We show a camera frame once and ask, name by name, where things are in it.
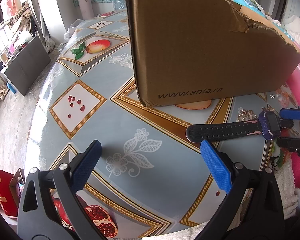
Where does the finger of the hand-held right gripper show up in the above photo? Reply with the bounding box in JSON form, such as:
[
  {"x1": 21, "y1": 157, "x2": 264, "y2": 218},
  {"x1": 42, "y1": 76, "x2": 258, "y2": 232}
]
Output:
[
  {"x1": 276, "y1": 137, "x2": 300, "y2": 172},
  {"x1": 279, "y1": 100, "x2": 300, "y2": 121}
]

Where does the pink floral blanket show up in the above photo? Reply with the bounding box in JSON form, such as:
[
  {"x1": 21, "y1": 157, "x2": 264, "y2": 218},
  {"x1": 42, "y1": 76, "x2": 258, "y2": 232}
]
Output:
[{"x1": 287, "y1": 55, "x2": 300, "y2": 190}]

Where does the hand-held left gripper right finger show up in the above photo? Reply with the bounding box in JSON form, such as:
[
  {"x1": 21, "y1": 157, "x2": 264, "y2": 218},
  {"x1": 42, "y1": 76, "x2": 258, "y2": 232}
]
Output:
[{"x1": 200, "y1": 139, "x2": 285, "y2": 240}]

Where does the purple smart watch black strap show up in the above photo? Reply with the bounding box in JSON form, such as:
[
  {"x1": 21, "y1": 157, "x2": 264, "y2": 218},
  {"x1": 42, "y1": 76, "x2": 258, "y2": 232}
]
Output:
[{"x1": 186, "y1": 111, "x2": 294, "y2": 143}]

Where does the brown cardboard box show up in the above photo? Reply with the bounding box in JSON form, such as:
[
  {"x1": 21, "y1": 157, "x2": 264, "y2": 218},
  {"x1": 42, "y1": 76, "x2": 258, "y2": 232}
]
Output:
[{"x1": 124, "y1": 0, "x2": 300, "y2": 107}]

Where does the grey curtain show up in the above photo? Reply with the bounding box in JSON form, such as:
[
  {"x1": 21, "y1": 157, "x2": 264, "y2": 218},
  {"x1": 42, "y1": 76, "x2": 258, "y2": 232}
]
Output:
[{"x1": 27, "y1": 0, "x2": 57, "y2": 53}]

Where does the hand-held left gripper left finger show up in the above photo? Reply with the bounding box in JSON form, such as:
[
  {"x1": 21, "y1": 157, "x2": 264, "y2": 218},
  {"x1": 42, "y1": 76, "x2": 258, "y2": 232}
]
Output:
[{"x1": 17, "y1": 139, "x2": 102, "y2": 240}]

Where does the gold crystal ornament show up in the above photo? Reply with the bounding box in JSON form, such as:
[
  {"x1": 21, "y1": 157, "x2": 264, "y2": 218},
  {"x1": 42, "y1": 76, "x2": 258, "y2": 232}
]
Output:
[{"x1": 237, "y1": 107, "x2": 258, "y2": 121}]

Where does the brown paper bag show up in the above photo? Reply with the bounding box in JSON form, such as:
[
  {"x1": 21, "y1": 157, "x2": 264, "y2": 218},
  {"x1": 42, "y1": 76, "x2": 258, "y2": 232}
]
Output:
[{"x1": 9, "y1": 169, "x2": 26, "y2": 205}]

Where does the clear water bottle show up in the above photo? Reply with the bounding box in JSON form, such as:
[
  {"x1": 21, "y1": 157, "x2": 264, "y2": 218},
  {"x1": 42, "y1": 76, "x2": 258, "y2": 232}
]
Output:
[{"x1": 114, "y1": 0, "x2": 128, "y2": 12}]

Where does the dark grey board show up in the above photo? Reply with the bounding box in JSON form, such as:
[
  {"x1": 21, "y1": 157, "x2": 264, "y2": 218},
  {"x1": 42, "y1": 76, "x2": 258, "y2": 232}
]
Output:
[{"x1": 4, "y1": 35, "x2": 52, "y2": 96}]

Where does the pile of clothes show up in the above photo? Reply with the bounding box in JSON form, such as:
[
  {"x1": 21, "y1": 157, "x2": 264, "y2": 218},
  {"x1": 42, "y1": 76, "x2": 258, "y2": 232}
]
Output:
[{"x1": 0, "y1": 0, "x2": 38, "y2": 35}]

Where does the white clothing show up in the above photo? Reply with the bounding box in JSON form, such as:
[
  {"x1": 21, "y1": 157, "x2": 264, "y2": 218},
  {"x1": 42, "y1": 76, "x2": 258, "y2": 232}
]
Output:
[{"x1": 282, "y1": 15, "x2": 300, "y2": 47}]

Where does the blue printed pillow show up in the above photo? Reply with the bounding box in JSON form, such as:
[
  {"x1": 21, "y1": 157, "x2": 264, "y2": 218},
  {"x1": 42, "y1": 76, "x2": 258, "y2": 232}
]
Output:
[{"x1": 230, "y1": 0, "x2": 294, "y2": 40}]

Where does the pale cardboard tube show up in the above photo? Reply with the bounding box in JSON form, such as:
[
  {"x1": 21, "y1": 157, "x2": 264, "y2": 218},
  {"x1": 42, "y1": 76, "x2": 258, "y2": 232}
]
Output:
[{"x1": 75, "y1": 0, "x2": 94, "y2": 20}]

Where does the pink bead bracelet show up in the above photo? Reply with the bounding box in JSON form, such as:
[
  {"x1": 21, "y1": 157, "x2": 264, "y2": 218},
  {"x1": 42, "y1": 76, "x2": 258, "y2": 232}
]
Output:
[{"x1": 275, "y1": 88, "x2": 290, "y2": 108}]

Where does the red paper bag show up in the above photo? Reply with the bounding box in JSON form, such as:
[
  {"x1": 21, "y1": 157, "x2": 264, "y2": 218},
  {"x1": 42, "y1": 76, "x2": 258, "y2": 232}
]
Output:
[{"x1": 0, "y1": 168, "x2": 20, "y2": 218}]

